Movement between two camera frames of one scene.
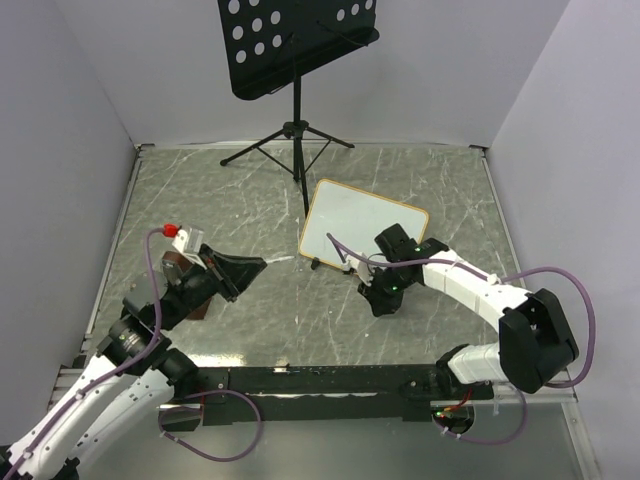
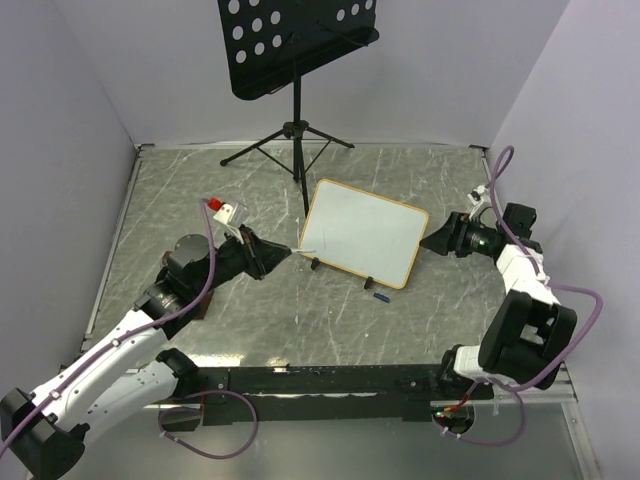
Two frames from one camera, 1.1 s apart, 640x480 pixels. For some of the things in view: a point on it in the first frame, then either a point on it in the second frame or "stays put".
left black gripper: x=232 y=273 → x=260 y=255
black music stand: x=270 y=43 stays put
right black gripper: x=380 y=304 → x=450 y=237
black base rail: x=318 y=395 stays put
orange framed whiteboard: x=354 y=218 stays put
